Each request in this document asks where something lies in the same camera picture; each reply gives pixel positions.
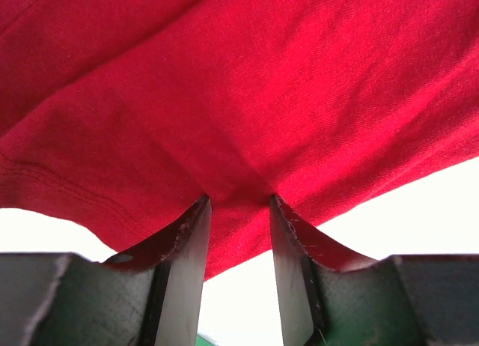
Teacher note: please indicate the green plastic tray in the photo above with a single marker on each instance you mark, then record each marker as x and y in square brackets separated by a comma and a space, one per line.
[202, 340]

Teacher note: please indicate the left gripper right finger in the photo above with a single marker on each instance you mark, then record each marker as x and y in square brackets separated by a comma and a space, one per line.
[328, 294]

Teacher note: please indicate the dark red t-shirt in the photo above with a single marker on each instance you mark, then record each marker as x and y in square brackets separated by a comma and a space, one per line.
[119, 114]

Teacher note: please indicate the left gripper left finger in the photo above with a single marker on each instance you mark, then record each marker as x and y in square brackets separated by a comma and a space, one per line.
[149, 294]

